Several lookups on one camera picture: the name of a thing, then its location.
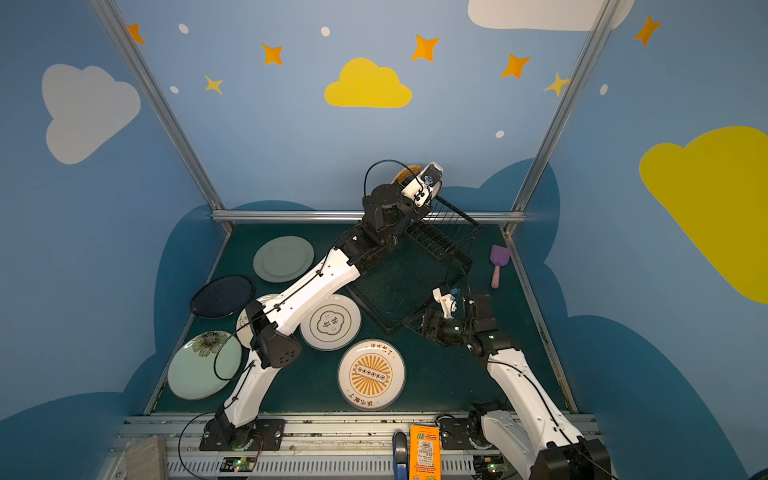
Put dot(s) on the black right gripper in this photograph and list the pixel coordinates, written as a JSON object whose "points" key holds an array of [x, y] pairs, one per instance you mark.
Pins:
{"points": [[432, 321]]}

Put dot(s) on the black wire dish rack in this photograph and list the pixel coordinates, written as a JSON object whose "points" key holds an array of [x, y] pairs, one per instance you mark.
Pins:
{"points": [[433, 252]]}

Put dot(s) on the sunburst plate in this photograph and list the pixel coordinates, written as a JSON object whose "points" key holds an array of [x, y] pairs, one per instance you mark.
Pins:
{"points": [[371, 375]]}

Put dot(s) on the white plate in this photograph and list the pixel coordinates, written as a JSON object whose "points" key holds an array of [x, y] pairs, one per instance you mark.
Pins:
{"points": [[333, 324]]}

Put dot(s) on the woven bamboo plate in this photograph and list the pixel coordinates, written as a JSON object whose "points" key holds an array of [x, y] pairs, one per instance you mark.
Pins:
{"points": [[407, 174]]}

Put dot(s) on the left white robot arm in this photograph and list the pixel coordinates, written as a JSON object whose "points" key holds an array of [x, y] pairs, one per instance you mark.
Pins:
{"points": [[388, 212]]}

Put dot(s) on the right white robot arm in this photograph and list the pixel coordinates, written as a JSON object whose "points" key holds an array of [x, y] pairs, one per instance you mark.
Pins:
{"points": [[535, 437]]}

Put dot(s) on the orange box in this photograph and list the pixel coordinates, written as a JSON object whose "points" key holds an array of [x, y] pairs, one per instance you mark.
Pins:
{"points": [[424, 453]]}

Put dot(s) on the grey-green plain plate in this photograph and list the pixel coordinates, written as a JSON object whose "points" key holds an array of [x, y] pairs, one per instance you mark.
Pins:
{"points": [[283, 259]]}

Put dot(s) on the cream floral plate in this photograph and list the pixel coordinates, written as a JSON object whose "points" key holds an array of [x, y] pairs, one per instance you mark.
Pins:
{"points": [[243, 331]]}

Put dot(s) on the dark navy plate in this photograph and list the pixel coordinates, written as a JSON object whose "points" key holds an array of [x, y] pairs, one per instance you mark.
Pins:
{"points": [[222, 297]]}

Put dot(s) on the mint green leaf plate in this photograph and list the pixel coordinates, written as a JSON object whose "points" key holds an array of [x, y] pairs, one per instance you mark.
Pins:
{"points": [[204, 365]]}

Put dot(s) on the small green circuit board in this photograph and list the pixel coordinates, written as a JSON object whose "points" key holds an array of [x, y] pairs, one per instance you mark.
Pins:
{"points": [[237, 465]]}

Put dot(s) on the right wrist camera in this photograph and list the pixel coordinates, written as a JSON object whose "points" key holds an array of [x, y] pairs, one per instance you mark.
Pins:
{"points": [[446, 297]]}

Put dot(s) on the purple scoop, pink handle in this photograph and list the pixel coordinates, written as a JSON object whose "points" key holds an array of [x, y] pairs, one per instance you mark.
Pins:
{"points": [[499, 257]]}

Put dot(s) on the aluminium frame rail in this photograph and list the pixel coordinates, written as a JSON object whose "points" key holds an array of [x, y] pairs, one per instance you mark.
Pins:
{"points": [[349, 217]]}

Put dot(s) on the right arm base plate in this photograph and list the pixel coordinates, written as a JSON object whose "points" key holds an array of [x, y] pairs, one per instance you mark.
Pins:
{"points": [[455, 433]]}

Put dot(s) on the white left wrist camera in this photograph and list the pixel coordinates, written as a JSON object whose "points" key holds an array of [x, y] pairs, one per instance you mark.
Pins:
{"points": [[425, 186]]}

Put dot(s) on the blue tool handle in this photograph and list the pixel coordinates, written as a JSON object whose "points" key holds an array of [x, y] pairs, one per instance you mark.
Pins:
{"points": [[400, 455]]}

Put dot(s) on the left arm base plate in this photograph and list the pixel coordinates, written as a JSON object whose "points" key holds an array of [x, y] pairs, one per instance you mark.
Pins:
{"points": [[258, 435]]}

